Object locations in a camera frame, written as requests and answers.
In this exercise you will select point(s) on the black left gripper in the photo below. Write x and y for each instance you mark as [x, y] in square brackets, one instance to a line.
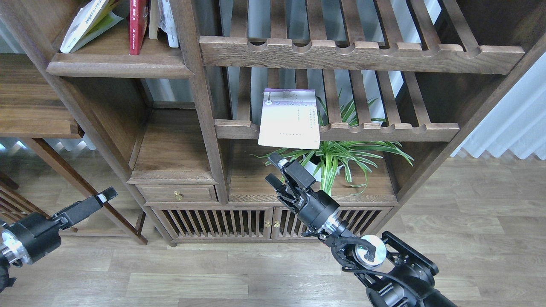
[28, 240]

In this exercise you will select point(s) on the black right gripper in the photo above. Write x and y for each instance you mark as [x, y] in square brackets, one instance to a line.
[316, 209]

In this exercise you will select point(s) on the pale purple white book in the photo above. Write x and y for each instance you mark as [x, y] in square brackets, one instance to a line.
[289, 119]

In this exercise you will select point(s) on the yellow cover book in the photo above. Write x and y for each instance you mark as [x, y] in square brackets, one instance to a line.
[92, 20]

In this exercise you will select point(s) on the red cover book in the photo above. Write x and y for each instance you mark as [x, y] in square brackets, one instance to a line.
[137, 24]

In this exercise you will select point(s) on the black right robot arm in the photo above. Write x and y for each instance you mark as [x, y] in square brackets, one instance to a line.
[394, 273]

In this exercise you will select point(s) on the white plant pot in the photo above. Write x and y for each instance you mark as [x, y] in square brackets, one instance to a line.
[324, 168]

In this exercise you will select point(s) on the green spider plant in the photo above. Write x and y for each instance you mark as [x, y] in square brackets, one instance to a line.
[363, 154]

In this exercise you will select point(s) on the dark wooden bookshelf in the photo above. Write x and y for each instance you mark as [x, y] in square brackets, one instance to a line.
[184, 116]

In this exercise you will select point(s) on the small wooden drawer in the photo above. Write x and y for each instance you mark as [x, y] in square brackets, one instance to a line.
[178, 193]

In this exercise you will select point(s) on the right slatted cabinet door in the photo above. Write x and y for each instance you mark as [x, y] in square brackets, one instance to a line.
[361, 220]

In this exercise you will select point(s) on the slatted cabinet door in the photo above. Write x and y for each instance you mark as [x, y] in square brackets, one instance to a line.
[361, 220]
[226, 224]

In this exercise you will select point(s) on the left slatted cabinet door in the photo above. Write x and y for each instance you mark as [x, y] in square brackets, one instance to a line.
[226, 224]

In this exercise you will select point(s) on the upright white book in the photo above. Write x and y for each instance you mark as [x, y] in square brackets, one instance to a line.
[167, 23]

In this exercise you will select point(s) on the upright tan book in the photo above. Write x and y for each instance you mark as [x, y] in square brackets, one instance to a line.
[154, 17]

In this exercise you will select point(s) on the white curtain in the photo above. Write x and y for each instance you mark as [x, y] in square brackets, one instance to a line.
[517, 123]

